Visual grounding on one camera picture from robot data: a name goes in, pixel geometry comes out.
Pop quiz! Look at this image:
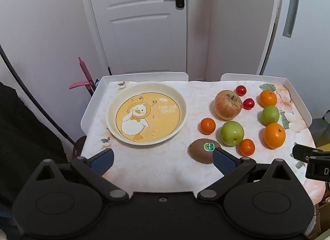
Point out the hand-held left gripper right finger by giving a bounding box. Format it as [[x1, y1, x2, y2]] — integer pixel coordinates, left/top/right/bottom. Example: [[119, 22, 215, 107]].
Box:
[[197, 148, 293, 202]]

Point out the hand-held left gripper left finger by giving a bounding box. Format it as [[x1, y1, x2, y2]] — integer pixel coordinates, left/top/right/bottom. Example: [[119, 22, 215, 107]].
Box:
[[33, 149, 129, 202]]

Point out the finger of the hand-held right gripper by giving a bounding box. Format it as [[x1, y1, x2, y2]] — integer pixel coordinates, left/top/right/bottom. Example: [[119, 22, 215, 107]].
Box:
[[292, 144, 330, 163], [305, 155, 330, 180]]

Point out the brown kiwi with green sticker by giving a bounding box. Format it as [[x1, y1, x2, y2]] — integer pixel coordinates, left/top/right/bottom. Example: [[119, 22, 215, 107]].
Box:
[[189, 138, 222, 163]]

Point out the small tangerine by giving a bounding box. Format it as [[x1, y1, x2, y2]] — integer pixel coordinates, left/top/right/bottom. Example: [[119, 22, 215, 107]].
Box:
[[239, 138, 256, 156], [200, 118, 216, 135]]

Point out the large green apple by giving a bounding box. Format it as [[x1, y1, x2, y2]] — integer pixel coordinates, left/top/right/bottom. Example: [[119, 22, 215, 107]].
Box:
[[220, 121, 244, 146]]

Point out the large orange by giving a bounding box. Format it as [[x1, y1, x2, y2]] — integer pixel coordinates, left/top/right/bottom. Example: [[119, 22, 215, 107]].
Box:
[[259, 90, 277, 108], [263, 123, 286, 149]]

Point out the small green apple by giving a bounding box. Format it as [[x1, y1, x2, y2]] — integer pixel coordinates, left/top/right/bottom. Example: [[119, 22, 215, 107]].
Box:
[[260, 105, 280, 126]]

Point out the large red yellow apple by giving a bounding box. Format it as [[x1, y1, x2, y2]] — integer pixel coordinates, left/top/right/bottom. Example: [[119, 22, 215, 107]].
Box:
[[214, 90, 243, 120]]

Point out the cream plate with duck print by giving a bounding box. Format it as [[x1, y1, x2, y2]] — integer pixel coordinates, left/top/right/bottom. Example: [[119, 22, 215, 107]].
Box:
[[106, 82, 187, 145]]

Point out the green yellow box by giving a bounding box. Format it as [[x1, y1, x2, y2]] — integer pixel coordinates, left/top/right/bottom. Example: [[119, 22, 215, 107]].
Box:
[[313, 111, 330, 150]]

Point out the floral tablecloth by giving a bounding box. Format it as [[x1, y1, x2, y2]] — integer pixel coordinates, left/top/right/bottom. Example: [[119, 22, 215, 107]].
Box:
[[81, 80, 325, 203]]

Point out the dark cloth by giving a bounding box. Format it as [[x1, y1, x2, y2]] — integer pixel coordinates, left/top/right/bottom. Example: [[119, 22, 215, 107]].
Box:
[[0, 81, 74, 220]]

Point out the white rimmed table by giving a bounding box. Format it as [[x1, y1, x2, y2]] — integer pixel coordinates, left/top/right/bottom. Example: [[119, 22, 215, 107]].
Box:
[[81, 72, 326, 204]]

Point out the white panelled door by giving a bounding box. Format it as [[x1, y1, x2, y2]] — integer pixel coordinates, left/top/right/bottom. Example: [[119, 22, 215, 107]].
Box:
[[85, 0, 189, 74]]

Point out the pink long-handled tool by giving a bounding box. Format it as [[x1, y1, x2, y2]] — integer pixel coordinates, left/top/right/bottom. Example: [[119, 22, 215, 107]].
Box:
[[69, 57, 96, 97]]

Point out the black cable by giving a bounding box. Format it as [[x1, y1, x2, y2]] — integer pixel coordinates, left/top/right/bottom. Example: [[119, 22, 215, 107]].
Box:
[[0, 45, 76, 145]]

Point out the grey recessed door handle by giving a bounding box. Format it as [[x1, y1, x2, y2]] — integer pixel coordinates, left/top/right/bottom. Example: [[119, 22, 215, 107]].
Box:
[[283, 0, 300, 37]]

